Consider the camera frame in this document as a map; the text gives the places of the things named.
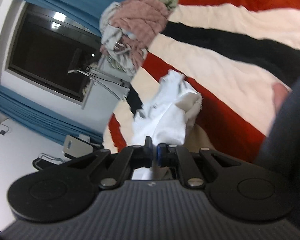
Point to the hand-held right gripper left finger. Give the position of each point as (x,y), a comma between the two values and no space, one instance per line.
(148,152)

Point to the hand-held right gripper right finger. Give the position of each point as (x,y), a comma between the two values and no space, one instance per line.
(161,155)

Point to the white shirt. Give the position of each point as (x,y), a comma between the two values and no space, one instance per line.
(170,120)

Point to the person's dark sleeved forearm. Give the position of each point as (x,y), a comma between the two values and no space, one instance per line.
(290,135)

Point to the person's left hand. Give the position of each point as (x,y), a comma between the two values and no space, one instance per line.
(280,96)

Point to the garment steamer stand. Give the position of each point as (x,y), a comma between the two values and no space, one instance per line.
(102,76)

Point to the green printed garment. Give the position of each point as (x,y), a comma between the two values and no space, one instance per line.
(122,66)

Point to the blue curtain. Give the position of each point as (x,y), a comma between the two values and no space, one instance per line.
(65,2)
(39,115)

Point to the striped fleece blanket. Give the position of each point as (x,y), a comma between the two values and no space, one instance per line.
(240,67)

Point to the grey white garment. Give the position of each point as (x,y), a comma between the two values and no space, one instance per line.
(115,38)

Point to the blue white plush ball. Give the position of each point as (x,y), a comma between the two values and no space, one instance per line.
(131,34)

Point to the pink fuzzy blanket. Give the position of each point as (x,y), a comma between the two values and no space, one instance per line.
(142,17)

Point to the dark window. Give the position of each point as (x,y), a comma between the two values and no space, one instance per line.
(52,52)

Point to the cream garment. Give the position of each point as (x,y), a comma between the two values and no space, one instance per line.
(108,17)

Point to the white chair with black frame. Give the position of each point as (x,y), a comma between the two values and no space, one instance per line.
(77,146)

